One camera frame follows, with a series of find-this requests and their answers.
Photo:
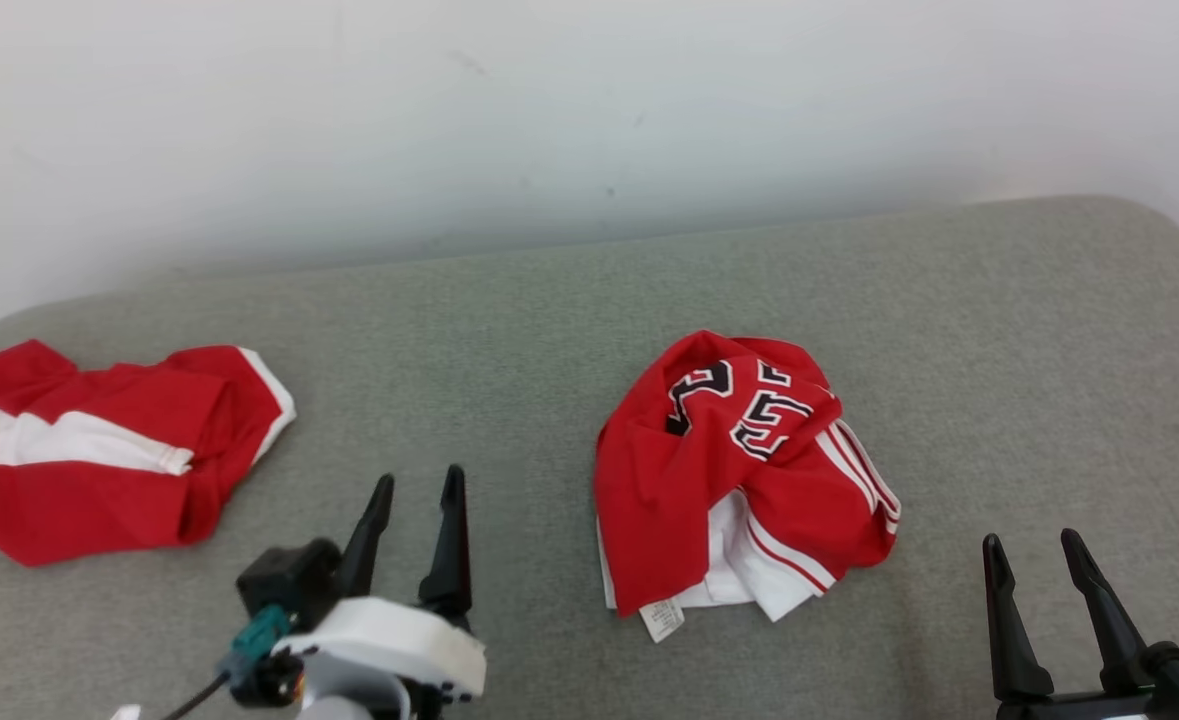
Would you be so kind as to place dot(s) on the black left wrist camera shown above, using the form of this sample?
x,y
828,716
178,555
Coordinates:
x,y
284,580

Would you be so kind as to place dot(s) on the grey fabric sofa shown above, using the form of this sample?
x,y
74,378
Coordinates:
x,y
549,340

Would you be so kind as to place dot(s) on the red shorts with white stripe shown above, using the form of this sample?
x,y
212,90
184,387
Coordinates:
x,y
99,500

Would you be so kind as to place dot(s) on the red Bulls basketball jersey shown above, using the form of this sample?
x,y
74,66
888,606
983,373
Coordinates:
x,y
689,480

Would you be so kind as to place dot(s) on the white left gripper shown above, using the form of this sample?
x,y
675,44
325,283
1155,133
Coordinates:
x,y
389,640

